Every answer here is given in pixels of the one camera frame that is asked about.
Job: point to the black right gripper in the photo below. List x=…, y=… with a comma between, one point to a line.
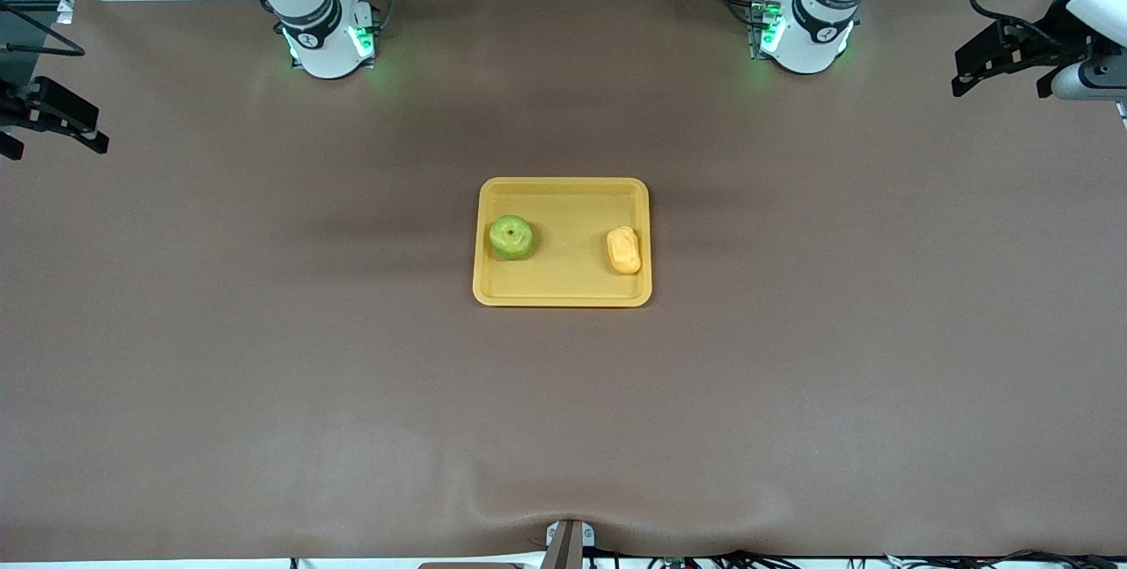
x=18, y=106

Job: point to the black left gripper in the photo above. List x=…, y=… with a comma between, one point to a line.
x=1032, y=52

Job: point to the yellow potato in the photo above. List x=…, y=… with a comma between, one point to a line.
x=623, y=252

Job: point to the green apple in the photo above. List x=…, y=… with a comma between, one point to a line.
x=511, y=237

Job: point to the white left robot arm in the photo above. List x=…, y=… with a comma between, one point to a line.
x=810, y=32

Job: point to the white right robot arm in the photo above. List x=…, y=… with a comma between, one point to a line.
x=321, y=40

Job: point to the yellow plastic tray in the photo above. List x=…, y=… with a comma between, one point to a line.
x=563, y=283

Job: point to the brown table mat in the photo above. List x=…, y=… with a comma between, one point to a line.
x=563, y=419

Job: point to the grey metal camera clamp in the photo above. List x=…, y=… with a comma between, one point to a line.
x=568, y=547

